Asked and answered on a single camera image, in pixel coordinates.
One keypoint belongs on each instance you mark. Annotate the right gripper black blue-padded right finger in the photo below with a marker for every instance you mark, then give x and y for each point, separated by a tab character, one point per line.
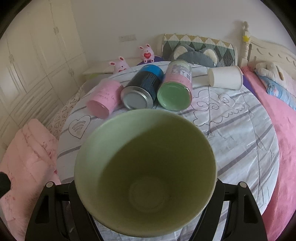
243	220

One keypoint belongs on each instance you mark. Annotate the pink green-capped can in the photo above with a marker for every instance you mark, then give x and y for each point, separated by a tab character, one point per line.
175	93

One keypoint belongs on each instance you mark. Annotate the white grey-striped quilt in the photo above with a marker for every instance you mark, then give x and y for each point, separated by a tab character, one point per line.
235	123

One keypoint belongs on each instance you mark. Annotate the heart-patterned cloth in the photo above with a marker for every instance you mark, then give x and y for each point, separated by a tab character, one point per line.
56	124

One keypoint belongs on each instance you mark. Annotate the blue cartoon pillow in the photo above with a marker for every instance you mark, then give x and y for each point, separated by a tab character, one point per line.
274	89

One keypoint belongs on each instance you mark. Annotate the cream wardrobe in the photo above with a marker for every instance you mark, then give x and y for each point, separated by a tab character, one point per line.
42	65

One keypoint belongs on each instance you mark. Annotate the folded pink quilt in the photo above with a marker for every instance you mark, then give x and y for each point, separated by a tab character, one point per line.
30	163

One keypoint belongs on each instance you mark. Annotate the pink fleece blanket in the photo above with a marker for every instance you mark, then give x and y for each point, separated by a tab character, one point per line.
282	205

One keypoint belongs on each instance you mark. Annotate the cream bedside shelf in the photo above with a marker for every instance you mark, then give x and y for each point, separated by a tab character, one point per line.
103	67

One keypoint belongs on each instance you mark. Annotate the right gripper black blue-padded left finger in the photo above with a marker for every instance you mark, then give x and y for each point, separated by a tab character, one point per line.
48	220

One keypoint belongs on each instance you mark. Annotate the diamond-patterned cushion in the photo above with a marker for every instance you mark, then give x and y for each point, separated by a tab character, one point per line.
226	52

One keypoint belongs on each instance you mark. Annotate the pink bunny toy rear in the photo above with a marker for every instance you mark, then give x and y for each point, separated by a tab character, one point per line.
147	54

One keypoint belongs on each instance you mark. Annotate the grey cat plush pillow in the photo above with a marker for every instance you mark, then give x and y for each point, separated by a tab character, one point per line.
204	57

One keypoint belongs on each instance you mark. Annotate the white paper cup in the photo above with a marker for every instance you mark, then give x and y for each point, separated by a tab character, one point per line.
229	77

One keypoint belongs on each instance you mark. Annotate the cream wooden headboard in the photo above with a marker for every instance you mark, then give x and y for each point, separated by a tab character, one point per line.
254	50

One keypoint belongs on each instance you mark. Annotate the pale green paper cup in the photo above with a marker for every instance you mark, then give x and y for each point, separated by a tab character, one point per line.
145	173

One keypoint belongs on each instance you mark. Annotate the pink bunny toy front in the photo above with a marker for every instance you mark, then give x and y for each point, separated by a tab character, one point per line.
119	65

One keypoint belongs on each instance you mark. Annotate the pink paper cup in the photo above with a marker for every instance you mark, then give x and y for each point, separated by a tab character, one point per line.
105	98

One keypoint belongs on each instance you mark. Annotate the white plush toy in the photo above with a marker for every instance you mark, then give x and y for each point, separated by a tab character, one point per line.
275	73

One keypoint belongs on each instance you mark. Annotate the black blue-topped can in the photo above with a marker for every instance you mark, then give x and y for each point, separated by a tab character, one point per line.
141	91

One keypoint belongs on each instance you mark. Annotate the pink bunny toy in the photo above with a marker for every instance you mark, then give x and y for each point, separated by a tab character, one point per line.
147	54
119	65

